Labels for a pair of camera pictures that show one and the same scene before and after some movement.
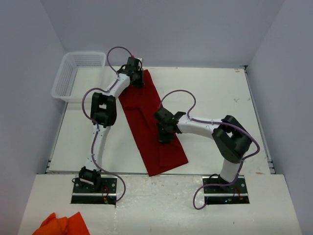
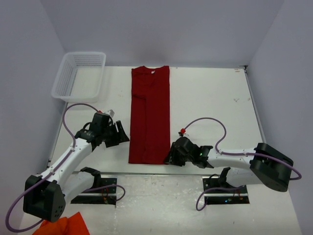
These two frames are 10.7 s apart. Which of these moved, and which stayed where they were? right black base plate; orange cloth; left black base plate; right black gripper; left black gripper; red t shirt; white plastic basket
Moved: red t shirt; right black gripper; left black gripper
Stayed: white plastic basket; orange cloth; right black base plate; left black base plate
